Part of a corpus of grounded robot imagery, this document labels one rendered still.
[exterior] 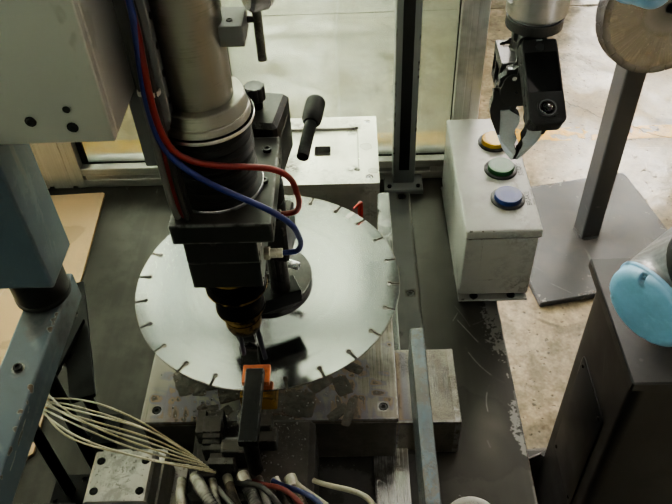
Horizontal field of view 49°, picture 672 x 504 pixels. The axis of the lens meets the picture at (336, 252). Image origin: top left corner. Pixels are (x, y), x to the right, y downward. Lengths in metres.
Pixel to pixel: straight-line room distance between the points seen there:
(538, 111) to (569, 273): 1.39
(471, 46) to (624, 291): 0.48
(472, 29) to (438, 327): 0.47
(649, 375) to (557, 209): 1.40
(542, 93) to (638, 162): 1.86
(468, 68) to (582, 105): 1.80
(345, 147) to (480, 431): 0.50
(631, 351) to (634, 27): 0.96
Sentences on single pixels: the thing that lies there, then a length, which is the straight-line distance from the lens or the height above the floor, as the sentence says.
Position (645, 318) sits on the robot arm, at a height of 0.90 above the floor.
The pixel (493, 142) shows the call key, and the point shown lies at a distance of 1.21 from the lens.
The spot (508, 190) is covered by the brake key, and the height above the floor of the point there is 0.91.
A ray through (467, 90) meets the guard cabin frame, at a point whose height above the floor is 0.94.
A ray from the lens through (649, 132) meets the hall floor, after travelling 2.95.
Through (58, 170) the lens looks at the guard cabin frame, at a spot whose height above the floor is 0.79.
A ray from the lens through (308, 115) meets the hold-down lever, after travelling 0.72.
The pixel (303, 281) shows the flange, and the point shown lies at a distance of 0.90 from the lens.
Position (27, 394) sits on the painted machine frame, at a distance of 0.76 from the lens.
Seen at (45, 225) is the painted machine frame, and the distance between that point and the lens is 0.58.
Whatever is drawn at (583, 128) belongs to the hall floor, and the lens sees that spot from 2.90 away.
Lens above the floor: 1.62
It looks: 45 degrees down
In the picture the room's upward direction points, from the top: 3 degrees counter-clockwise
